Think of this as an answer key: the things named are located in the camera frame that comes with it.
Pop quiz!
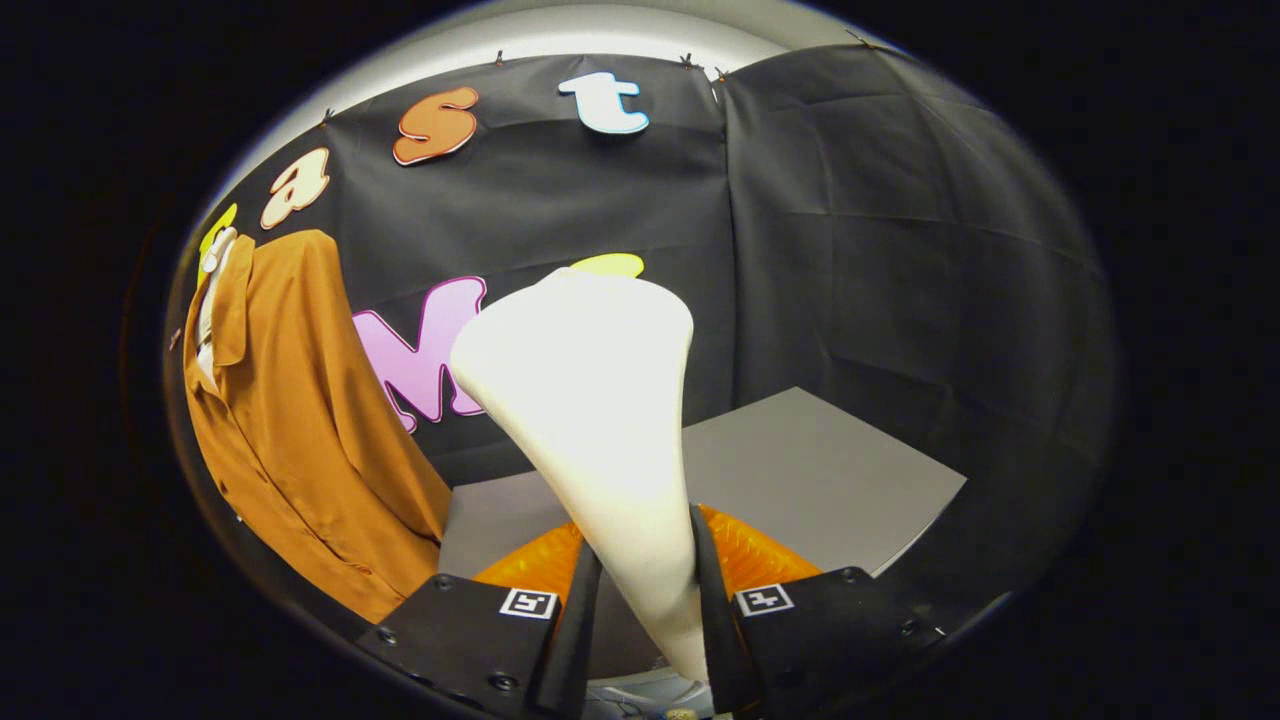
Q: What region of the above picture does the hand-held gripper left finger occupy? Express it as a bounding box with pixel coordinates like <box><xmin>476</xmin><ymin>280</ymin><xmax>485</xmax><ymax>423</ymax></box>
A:
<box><xmin>355</xmin><ymin>520</ymin><xmax>604</xmax><ymax>716</ymax></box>

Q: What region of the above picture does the white garment steamer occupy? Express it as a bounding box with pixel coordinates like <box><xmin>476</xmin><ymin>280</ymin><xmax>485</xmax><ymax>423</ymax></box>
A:
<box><xmin>450</xmin><ymin>268</ymin><xmax>713</xmax><ymax>686</ymax></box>

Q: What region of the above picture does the grey side table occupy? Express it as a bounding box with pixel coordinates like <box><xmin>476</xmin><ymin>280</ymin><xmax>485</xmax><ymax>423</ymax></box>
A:
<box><xmin>438</xmin><ymin>388</ymin><xmax>969</xmax><ymax>681</ymax></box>

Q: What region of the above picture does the white mannequin torso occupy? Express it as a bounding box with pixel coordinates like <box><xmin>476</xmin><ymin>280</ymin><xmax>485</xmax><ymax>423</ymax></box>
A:
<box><xmin>196</xmin><ymin>228</ymin><xmax>241</xmax><ymax>393</ymax></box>

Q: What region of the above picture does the brown button-up shirt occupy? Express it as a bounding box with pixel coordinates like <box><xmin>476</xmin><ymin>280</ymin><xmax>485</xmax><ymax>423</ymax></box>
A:
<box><xmin>183</xmin><ymin>230</ymin><xmax>453</xmax><ymax>623</ymax></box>

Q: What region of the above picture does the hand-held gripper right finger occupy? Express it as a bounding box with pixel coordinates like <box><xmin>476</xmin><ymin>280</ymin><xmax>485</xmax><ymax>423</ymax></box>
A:
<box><xmin>690</xmin><ymin>505</ymin><xmax>946</xmax><ymax>716</ymax></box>

